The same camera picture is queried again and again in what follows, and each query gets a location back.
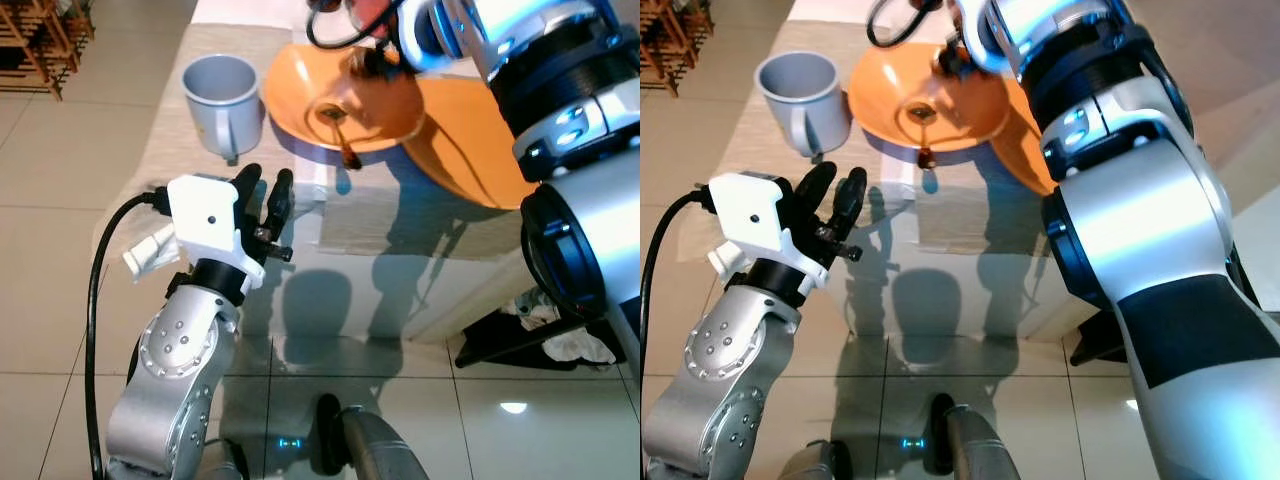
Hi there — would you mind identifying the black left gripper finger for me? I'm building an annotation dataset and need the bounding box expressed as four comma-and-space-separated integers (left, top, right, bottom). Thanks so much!
793, 160, 839, 234
265, 168, 296, 230
233, 163, 264, 234
838, 166, 869, 237

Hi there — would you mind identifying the orange bowl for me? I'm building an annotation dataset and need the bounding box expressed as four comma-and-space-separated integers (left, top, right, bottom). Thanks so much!
847, 44, 1013, 154
263, 44, 427, 154

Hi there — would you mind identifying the brown spoon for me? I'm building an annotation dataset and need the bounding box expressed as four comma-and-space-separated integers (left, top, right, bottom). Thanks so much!
318, 100, 363, 169
903, 100, 943, 167

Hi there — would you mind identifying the beige table runner cloth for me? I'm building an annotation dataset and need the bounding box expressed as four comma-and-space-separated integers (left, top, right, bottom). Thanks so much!
690, 20, 1051, 259
98, 20, 533, 263

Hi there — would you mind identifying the grey mug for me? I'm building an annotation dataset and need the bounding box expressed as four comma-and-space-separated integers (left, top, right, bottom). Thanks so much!
181, 54, 267, 166
754, 50, 852, 163

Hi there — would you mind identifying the orange plate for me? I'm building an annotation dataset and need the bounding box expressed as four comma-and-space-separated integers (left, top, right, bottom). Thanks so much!
988, 98, 1061, 197
398, 72, 543, 212

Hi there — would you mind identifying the robot left leg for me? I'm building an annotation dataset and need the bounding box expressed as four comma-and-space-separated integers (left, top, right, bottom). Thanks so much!
198, 438, 253, 480
775, 438, 853, 480

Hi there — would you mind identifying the robot leg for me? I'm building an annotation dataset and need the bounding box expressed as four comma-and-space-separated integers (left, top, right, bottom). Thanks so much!
925, 392, 1033, 480
310, 394, 433, 480
198, 438, 253, 480
775, 438, 853, 480

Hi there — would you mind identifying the robot right leg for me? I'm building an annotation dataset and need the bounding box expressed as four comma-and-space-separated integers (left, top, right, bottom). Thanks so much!
310, 394, 433, 480
925, 392, 1033, 480

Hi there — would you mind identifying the white crumpled cloth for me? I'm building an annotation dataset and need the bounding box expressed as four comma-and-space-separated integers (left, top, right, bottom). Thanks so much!
512, 292, 617, 367

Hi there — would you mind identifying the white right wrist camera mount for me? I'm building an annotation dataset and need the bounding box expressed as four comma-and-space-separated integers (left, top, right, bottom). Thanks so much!
394, 0, 479, 74
955, 0, 1016, 77

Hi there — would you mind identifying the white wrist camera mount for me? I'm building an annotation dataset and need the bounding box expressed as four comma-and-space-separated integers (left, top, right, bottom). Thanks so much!
166, 174, 267, 293
955, 0, 1016, 77
394, 0, 479, 74
705, 172, 831, 297

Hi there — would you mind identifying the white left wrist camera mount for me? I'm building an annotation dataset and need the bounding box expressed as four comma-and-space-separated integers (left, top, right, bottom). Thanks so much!
166, 174, 267, 293
705, 172, 831, 297

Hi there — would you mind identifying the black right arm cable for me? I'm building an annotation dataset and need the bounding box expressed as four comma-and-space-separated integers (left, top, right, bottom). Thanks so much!
305, 0, 403, 52
867, 0, 953, 50

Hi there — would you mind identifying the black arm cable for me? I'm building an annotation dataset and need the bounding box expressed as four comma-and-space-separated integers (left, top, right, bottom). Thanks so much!
867, 0, 953, 50
84, 190, 173, 480
305, 0, 403, 52
640, 190, 714, 303

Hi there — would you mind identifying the white cable connector wrap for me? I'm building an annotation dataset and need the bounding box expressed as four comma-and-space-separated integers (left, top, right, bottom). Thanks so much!
122, 224, 182, 274
705, 244, 748, 278

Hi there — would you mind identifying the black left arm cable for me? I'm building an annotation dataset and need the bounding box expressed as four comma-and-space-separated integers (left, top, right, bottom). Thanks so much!
640, 190, 714, 303
84, 190, 173, 480

